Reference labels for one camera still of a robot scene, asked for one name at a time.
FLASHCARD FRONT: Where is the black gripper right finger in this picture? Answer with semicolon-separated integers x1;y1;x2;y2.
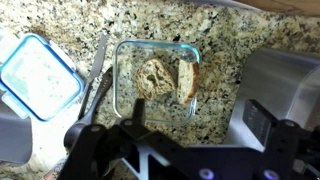
243;99;320;180

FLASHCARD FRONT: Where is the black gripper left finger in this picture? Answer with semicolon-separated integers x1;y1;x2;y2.
57;98;218;180

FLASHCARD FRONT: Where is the sourdough bread slice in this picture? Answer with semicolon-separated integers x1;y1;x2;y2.
175;59;201;106
134;57;177;102

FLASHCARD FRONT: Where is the stainless steel two-slot toaster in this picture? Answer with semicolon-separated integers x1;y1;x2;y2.
222;47;320;153

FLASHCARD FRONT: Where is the black plastic utensil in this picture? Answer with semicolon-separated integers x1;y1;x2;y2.
63;66;115;151

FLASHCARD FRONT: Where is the blue-rimmed clear container lid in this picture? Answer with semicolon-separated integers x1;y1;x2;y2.
0;32;86;122

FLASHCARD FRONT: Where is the silver table knife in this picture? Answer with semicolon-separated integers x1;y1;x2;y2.
77;29;111;120

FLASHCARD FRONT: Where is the square clear glass container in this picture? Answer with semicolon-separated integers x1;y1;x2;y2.
112;38;202;127

